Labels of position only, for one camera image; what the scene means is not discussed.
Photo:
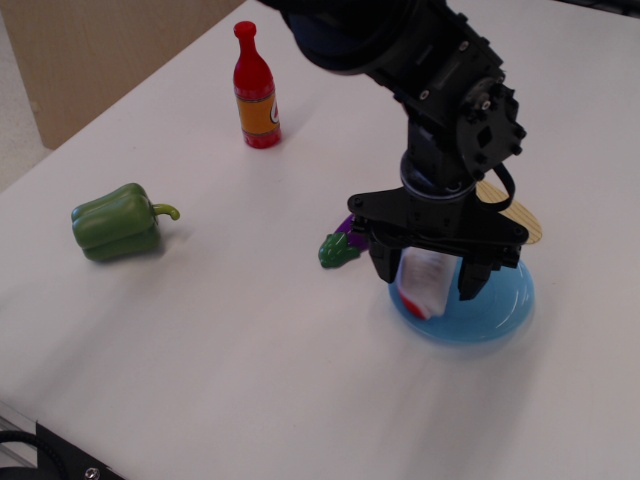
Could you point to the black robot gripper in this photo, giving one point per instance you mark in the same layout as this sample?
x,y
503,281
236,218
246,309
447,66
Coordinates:
x,y
452,221

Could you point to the black metal table bracket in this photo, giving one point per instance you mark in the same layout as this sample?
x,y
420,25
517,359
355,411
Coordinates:
x,y
77,463

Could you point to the wooden rice paddle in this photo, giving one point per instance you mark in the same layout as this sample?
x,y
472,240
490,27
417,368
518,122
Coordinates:
x,y
517,212

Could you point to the blue plastic plate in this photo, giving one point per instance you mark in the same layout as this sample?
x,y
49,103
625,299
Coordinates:
x,y
502,306

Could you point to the beige wooden cabinet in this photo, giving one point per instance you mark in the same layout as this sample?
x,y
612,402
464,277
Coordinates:
x,y
78,58

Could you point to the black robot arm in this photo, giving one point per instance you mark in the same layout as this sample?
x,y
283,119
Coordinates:
x,y
462,124

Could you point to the purple toy eggplant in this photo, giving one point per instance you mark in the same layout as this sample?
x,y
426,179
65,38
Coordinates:
x,y
342,246

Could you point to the red toy sauce bottle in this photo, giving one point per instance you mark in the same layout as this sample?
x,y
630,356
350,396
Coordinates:
x,y
255,92

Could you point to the green toy bell pepper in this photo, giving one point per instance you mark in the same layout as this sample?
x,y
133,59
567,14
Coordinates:
x,y
120,223

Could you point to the red and white toy sushi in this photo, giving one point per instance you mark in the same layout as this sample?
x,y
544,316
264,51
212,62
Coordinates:
x,y
425,278

